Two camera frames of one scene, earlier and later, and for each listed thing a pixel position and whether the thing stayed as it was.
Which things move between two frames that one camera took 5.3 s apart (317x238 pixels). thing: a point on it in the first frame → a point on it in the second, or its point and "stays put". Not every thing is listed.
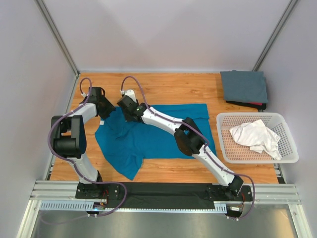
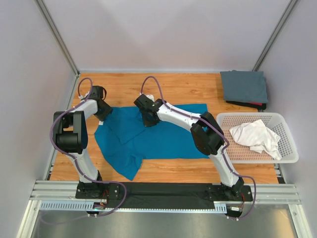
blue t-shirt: [125, 144] stays put
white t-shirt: [258, 137] stays put
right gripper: [127, 118] → [147, 123]
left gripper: [110, 107] stays put
